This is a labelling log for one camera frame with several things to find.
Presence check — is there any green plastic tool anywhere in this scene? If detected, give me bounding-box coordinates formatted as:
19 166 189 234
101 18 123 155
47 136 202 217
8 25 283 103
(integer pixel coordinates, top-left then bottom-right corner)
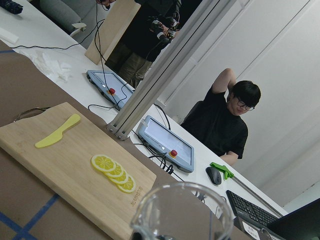
209 162 234 180

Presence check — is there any black box with label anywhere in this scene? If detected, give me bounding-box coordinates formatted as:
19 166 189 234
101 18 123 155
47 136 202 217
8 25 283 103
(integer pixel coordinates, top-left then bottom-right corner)
234 216 275 240

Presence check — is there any grey office chair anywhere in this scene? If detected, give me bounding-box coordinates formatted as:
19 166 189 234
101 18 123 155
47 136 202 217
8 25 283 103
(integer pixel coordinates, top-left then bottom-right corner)
39 0 87 37

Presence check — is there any yellow plastic knife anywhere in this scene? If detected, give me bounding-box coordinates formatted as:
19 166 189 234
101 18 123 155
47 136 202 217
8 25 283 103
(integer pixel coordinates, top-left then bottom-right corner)
34 114 81 149

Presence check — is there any aluminium frame post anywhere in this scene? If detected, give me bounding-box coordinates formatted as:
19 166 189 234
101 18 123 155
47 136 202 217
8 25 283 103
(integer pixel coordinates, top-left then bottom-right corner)
107 0 235 141

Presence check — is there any standing person black shirt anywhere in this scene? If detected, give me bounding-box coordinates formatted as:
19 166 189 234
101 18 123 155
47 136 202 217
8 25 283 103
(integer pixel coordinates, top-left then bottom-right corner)
96 0 203 89

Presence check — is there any lemon slice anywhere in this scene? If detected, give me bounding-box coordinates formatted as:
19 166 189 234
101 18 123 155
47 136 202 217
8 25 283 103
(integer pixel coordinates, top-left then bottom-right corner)
91 155 116 173
109 170 129 185
117 175 136 193
104 163 124 178

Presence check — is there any front lemon slice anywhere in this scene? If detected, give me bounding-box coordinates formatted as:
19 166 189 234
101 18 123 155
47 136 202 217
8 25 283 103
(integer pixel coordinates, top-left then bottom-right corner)
91 155 116 173

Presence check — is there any teach pendant tablet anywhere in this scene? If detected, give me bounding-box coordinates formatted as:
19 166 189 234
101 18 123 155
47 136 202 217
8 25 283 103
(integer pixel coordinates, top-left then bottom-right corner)
137 115 195 173
86 70 135 111

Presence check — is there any light wooden board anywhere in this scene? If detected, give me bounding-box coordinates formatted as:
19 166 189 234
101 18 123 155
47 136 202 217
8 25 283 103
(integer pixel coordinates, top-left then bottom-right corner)
84 0 141 65

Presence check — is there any seated person black shirt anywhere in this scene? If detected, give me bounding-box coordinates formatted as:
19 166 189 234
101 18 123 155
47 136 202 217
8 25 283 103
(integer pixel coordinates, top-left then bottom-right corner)
181 68 261 166

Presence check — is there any black keyboard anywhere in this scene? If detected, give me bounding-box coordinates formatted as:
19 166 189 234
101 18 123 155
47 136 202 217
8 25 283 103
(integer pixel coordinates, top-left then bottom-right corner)
226 190 278 228

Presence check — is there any back lemon slice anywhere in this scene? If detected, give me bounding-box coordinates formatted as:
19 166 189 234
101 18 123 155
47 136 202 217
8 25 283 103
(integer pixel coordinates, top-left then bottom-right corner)
117 175 136 193

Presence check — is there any black computer monitor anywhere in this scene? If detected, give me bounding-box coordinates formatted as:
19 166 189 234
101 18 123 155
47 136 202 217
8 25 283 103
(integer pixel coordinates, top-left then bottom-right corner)
267 199 320 240

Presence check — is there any bamboo cutting board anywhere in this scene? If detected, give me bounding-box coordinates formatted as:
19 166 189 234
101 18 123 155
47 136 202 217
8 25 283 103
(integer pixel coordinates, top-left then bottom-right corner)
0 102 157 240

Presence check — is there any left teach pendant tablet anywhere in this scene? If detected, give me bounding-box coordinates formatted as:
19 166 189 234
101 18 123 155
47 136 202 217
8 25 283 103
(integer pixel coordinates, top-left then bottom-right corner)
86 70 135 111

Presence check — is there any black computer mouse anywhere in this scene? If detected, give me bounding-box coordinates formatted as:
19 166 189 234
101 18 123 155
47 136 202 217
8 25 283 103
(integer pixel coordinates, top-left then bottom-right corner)
205 166 222 186

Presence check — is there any right teach pendant tablet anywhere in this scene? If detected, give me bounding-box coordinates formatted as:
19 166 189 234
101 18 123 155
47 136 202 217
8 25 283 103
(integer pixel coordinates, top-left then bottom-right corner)
137 115 195 173

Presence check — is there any crumpled white tissue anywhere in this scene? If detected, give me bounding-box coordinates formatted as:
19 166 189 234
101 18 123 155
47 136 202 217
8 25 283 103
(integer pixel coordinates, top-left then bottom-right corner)
29 50 72 82

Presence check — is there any black handheld controller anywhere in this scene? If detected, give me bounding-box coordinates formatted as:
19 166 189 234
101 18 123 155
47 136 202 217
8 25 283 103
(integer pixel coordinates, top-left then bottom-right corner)
148 16 180 44

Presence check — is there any white foam strip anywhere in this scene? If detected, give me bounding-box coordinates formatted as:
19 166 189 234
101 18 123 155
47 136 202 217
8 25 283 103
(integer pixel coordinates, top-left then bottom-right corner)
0 27 19 44

